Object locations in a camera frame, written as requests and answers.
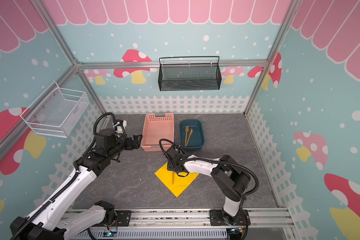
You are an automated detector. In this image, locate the orange plastic knife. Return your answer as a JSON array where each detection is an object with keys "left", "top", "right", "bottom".
[{"left": 186, "top": 129, "right": 193, "bottom": 147}]

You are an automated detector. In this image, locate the orange plastic fork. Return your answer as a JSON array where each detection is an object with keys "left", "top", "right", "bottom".
[{"left": 184, "top": 126, "right": 189, "bottom": 147}]

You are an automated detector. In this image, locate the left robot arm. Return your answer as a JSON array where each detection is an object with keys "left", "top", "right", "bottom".
[{"left": 10, "top": 113, "right": 143, "bottom": 240}]

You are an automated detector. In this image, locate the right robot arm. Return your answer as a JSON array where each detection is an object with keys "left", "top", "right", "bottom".
[{"left": 159, "top": 139, "right": 259, "bottom": 228}]

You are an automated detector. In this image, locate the pink plastic basket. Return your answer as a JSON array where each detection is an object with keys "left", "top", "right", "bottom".
[{"left": 141, "top": 113, "right": 175, "bottom": 152}]

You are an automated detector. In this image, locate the teal plastic tray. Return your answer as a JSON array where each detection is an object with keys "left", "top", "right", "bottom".
[{"left": 180, "top": 119, "right": 205, "bottom": 152}]

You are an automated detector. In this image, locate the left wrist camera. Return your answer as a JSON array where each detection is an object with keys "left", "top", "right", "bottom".
[{"left": 114, "top": 120, "right": 127, "bottom": 134}]

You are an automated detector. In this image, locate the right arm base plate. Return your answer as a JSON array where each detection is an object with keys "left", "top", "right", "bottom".
[{"left": 210, "top": 209, "right": 251, "bottom": 226}]

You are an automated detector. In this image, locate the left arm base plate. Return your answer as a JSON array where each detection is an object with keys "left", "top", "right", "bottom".
[{"left": 107, "top": 210, "right": 132, "bottom": 227}]

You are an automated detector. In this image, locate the black mesh wall basket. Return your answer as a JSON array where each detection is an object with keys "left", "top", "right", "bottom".
[{"left": 158, "top": 56, "right": 222, "bottom": 92}]

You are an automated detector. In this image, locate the white wire wall basket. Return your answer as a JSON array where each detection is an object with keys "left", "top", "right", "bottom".
[{"left": 20, "top": 82, "right": 90, "bottom": 138}]

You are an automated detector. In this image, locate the aluminium mounting rail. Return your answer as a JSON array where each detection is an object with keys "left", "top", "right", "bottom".
[{"left": 44, "top": 206, "right": 295, "bottom": 230}]

